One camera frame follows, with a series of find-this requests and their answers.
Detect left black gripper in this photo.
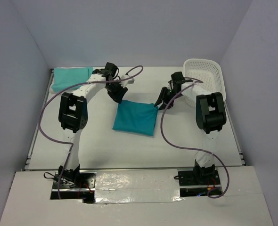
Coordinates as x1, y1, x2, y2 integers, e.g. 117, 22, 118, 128
105, 79, 128, 104

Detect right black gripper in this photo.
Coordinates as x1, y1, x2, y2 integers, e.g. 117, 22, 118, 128
155, 86, 182, 110

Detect teal t-shirt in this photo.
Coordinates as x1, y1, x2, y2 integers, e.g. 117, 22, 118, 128
112, 100, 158, 136

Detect light mint t-shirt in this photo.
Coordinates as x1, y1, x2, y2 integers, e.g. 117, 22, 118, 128
49, 67, 93, 93

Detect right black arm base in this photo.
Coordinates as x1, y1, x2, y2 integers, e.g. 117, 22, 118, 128
174, 160, 220, 186

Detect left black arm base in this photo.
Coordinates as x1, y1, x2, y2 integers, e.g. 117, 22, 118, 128
43, 164, 97, 191

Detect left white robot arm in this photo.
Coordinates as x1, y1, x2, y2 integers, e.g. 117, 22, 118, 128
58, 63, 134, 188

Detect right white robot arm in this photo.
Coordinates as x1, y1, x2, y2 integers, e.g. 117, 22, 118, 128
154, 72, 227, 184

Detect white plastic laundry basket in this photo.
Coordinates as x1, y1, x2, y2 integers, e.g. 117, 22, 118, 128
182, 58, 226, 107

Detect silver tape sheet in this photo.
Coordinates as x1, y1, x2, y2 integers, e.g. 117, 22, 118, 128
94, 169, 181, 204

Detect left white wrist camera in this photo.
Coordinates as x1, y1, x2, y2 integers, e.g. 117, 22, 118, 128
120, 74, 135, 87

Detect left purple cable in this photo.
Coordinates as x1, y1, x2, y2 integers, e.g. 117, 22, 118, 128
38, 65, 144, 198

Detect purple cable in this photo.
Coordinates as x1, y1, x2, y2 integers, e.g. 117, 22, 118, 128
38, 65, 144, 198
160, 76, 230, 199

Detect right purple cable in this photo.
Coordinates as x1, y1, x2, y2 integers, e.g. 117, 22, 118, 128
160, 76, 230, 199

